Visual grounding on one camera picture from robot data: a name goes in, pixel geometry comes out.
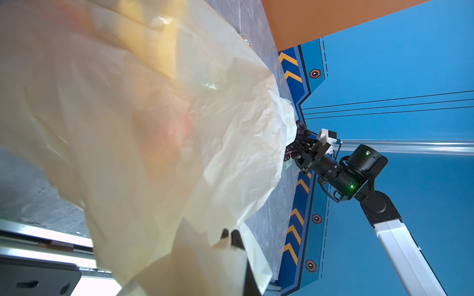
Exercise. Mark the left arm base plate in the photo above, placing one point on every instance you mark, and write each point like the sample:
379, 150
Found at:
21, 277

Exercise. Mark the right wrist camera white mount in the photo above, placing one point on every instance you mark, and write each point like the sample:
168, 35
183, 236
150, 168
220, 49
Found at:
327, 136

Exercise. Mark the clear tape roll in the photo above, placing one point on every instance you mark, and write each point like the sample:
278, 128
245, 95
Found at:
247, 41

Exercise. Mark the dark purple grape bunch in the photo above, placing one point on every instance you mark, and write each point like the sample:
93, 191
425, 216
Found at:
293, 150

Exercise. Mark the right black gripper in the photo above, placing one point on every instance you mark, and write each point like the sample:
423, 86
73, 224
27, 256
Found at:
314, 158

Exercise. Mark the cream plastic bag orange print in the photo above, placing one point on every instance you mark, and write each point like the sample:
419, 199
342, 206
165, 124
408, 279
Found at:
160, 123

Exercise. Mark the aluminium front rail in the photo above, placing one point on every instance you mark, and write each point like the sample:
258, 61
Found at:
32, 242

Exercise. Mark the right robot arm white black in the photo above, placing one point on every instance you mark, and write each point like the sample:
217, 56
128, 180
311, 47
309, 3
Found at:
354, 177

